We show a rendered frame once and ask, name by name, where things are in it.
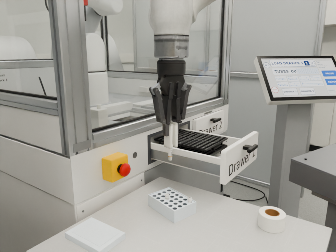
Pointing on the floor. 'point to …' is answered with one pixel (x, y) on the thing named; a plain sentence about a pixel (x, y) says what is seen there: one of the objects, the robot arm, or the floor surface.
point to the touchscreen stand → (285, 128)
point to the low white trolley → (196, 226)
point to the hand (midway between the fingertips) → (171, 135)
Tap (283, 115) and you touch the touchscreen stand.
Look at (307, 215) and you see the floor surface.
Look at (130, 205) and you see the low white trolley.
